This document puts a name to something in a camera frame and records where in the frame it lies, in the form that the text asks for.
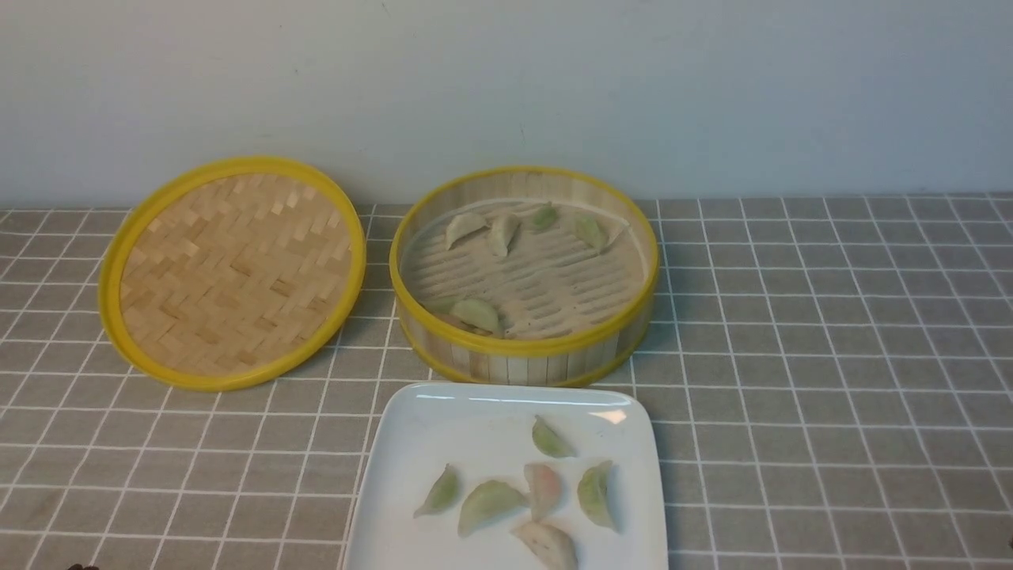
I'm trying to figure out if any green dumpling back middle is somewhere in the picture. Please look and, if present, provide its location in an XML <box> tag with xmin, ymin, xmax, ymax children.
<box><xmin>528</xmin><ymin>203</ymin><xmax>560</xmax><ymax>232</ymax></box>

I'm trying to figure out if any white square plate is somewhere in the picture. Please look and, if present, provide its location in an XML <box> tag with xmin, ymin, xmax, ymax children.
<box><xmin>343</xmin><ymin>383</ymin><xmax>669</xmax><ymax>569</ymax></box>

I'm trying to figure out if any white dumpling front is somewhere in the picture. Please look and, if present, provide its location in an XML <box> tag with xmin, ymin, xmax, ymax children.
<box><xmin>510</xmin><ymin>522</ymin><xmax>579</xmax><ymax>569</ymax></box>

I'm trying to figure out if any grey checked tablecloth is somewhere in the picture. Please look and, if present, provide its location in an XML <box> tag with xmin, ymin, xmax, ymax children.
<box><xmin>1</xmin><ymin>195</ymin><xmax>1012</xmax><ymax>569</ymax></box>

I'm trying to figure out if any green dumpling front left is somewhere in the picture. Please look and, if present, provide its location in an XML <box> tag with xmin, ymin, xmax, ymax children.
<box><xmin>450</xmin><ymin>297</ymin><xmax>503</xmax><ymax>336</ymax></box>

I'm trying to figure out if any green dumpling plate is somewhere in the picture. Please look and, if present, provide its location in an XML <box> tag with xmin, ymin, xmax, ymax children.
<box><xmin>531</xmin><ymin>416</ymin><xmax>578</xmax><ymax>458</ymax></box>
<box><xmin>576</xmin><ymin>461</ymin><xmax>619</xmax><ymax>533</ymax></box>
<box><xmin>413</xmin><ymin>463</ymin><xmax>461</xmax><ymax>519</ymax></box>
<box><xmin>458</xmin><ymin>480</ymin><xmax>529</xmax><ymax>538</ymax></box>

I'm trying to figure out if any green dumpling plate left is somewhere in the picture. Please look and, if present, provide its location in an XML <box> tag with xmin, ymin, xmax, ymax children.
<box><xmin>413</xmin><ymin>463</ymin><xmax>461</xmax><ymax>519</ymax></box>

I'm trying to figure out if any green dumpling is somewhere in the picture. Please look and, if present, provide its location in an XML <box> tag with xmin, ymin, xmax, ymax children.
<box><xmin>528</xmin><ymin>203</ymin><xmax>560</xmax><ymax>232</ymax></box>
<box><xmin>450</xmin><ymin>297</ymin><xmax>503</xmax><ymax>336</ymax></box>
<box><xmin>572</xmin><ymin>215</ymin><xmax>610</xmax><ymax>255</ymax></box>

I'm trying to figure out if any white dumpling back middle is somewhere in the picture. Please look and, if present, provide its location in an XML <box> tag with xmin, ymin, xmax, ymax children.
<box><xmin>486</xmin><ymin>213</ymin><xmax>521</xmax><ymax>257</ymax></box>

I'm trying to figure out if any bamboo steamer basket yellow rim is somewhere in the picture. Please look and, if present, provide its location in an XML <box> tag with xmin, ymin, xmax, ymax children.
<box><xmin>389</xmin><ymin>166</ymin><xmax>661</xmax><ymax>387</ymax></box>

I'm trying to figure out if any green dumpling plate centre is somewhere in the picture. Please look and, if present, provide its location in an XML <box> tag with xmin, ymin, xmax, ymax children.
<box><xmin>458</xmin><ymin>480</ymin><xmax>529</xmax><ymax>538</ymax></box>

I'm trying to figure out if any woven bamboo steamer lid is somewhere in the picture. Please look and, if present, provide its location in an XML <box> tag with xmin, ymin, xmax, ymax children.
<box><xmin>98</xmin><ymin>156</ymin><xmax>368</xmax><ymax>393</ymax></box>

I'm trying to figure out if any green dumpling plate right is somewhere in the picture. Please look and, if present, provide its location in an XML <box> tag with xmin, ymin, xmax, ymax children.
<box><xmin>576</xmin><ymin>461</ymin><xmax>619</xmax><ymax>533</ymax></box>

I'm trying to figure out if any pink dumpling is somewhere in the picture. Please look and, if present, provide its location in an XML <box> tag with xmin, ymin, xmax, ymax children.
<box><xmin>524</xmin><ymin>463</ymin><xmax>563</xmax><ymax>522</ymax></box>

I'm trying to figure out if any green dumpling back right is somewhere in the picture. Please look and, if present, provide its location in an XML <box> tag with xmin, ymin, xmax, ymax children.
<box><xmin>572</xmin><ymin>215</ymin><xmax>610</xmax><ymax>255</ymax></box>

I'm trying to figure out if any green dumpling plate top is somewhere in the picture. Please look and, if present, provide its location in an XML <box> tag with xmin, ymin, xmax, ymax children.
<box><xmin>531</xmin><ymin>416</ymin><xmax>578</xmax><ymax>458</ymax></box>

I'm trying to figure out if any white mesh steamer liner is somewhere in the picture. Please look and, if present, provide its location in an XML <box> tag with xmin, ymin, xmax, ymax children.
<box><xmin>398</xmin><ymin>198</ymin><xmax>656</xmax><ymax>340</ymax></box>

